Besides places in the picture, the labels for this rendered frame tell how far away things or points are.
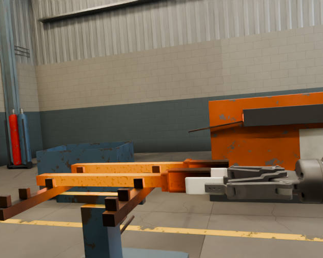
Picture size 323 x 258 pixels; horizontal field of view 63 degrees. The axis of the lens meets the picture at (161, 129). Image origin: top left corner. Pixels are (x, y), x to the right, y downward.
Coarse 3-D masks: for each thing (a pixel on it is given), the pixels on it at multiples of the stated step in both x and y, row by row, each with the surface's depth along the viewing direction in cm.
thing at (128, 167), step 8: (192, 160) 64; (200, 160) 64; (208, 160) 63; (216, 160) 62; (224, 160) 62; (72, 168) 72; (88, 168) 71; (96, 168) 70; (104, 168) 69; (112, 168) 69; (120, 168) 68; (128, 168) 67; (136, 168) 67; (144, 168) 66; (168, 168) 64
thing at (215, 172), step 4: (212, 168) 54; (216, 168) 54; (220, 168) 54; (224, 168) 54; (212, 172) 54; (216, 172) 54; (220, 172) 54; (224, 172) 53; (212, 176) 54; (216, 176) 54; (220, 176) 54
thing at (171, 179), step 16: (48, 176) 60; (64, 176) 59; (80, 176) 58; (96, 176) 56; (112, 176) 55; (128, 176) 54; (144, 176) 53; (160, 176) 52; (176, 176) 52; (192, 176) 51; (208, 176) 50; (176, 192) 52
